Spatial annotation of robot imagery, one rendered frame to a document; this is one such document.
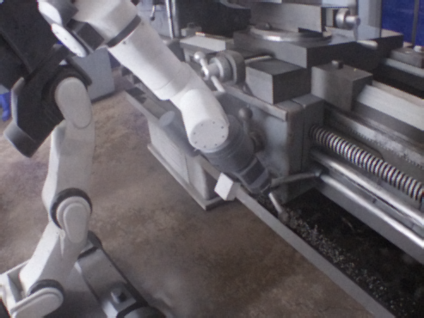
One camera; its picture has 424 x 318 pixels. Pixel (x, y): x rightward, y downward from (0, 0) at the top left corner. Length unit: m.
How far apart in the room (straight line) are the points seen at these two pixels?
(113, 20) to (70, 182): 0.60
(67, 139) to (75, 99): 0.11
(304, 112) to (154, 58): 0.43
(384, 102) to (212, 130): 0.43
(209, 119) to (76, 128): 0.46
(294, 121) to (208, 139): 0.30
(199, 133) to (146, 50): 0.16
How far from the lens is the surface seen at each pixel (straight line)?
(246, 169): 0.63
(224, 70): 0.81
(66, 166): 0.93
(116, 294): 1.10
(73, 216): 0.96
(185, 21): 1.50
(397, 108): 0.76
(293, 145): 0.81
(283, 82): 0.78
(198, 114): 0.52
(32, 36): 0.78
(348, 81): 0.77
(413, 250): 0.90
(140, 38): 0.46
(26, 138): 0.87
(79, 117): 0.86
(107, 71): 3.46
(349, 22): 0.82
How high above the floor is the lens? 1.11
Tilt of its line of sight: 32 degrees down
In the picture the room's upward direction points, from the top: 6 degrees counter-clockwise
